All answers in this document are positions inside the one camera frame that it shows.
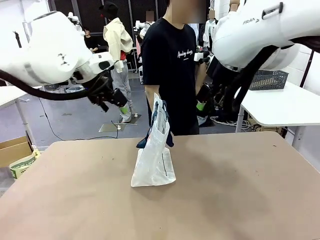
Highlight black floor cable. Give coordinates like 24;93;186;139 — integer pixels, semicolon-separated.
37;97;120;142

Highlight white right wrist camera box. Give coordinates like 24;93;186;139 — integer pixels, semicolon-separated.
193;51;210;63

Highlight green printed paper sack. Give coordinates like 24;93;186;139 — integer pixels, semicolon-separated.
9;149;42;180

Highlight metal mannequin base plate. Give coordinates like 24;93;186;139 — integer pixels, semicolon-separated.
118;113;142;125

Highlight black left arm cable sleeve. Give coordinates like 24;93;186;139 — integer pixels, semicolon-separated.
0;69;97;102

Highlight person in black T-shirt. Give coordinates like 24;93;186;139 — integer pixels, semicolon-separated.
141;0;213;137

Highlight mannequin cream jacket grey pants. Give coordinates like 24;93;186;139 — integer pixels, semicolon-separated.
98;1;135;123

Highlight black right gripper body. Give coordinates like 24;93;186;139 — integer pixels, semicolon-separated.
196;82;219;104

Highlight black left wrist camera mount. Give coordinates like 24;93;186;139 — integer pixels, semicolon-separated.
86;74;112;103

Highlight background person in black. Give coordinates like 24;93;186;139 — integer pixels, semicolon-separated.
83;26;100;54

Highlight white side table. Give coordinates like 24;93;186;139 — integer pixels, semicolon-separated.
234;81;320;151

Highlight translucent white shopping bag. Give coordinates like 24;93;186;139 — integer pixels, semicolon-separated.
130;92;177;188

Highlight person's left forearm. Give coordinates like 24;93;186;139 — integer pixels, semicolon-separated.
194;61;209;96

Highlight grey standing board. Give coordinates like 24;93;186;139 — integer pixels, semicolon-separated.
22;21;34;37

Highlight brown cardboard box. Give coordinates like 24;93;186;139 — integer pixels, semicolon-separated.
0;131;35;169

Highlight white cables under table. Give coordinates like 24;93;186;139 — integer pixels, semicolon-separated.
209;115;251;128

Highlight grey plastic basket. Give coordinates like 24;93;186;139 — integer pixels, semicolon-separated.
249;69;290;91

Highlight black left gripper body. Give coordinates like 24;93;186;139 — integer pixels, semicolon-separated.
98;87;129;113

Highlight flat metal floor plate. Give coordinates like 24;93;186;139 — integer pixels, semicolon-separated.
98;122;126;133

